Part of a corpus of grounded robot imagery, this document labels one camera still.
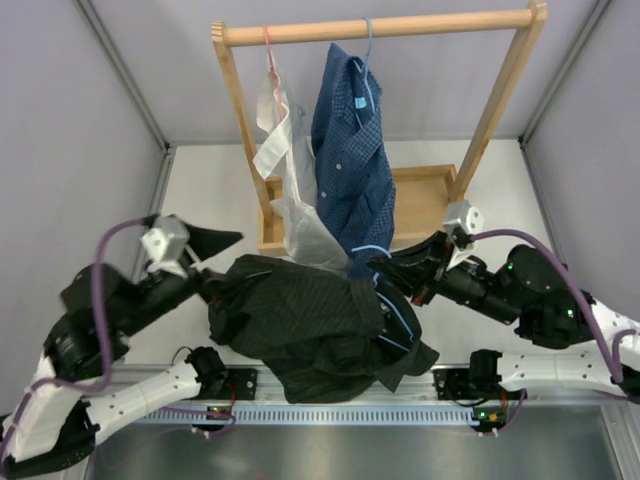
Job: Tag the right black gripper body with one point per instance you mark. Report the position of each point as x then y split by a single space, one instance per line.
471 286

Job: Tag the slotted grey cable duct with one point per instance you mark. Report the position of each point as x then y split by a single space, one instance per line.
428 415

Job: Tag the blue hanger with shirt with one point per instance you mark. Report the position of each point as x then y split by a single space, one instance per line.
367 60

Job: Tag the light blue hanger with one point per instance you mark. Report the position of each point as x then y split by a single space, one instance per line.
397 333

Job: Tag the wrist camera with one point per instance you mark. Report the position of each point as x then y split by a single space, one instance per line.
164 244
461 222

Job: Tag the black striped shirt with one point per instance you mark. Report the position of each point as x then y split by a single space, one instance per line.
316 331

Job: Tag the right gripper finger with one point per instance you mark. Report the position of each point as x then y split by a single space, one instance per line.
408 276
434 251

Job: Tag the pink wire hanger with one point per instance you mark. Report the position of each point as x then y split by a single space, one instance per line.
272 65

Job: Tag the aluminium mounting rail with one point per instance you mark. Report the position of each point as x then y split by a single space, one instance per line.
257 385

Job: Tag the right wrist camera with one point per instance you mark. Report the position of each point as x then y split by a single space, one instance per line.
461 222

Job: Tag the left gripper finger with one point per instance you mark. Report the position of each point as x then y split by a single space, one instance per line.
215 287
207 243

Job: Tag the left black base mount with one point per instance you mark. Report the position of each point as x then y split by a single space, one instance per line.
240 384

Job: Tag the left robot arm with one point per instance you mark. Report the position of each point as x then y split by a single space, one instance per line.
67 412

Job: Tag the blue checked shirt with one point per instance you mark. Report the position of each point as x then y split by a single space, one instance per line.
356 191

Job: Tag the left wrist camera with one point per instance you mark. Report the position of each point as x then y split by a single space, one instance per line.
164 244

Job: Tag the wooden clothes rack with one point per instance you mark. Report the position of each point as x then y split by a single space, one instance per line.
423 193

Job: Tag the white shirt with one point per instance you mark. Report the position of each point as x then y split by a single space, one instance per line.
286 153

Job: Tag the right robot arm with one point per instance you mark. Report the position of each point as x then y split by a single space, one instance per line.
588 346

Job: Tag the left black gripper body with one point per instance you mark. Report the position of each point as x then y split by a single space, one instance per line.
164 291

